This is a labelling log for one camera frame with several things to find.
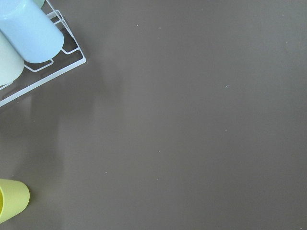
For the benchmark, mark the light blue cup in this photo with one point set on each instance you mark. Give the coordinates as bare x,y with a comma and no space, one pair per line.
34,36

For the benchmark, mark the white wire cup rack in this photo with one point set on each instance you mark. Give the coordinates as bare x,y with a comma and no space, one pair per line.
34,75

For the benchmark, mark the yellow cup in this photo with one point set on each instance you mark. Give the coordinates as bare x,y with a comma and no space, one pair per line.
14,198

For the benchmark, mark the white cup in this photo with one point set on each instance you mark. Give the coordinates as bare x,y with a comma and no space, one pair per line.
11,63

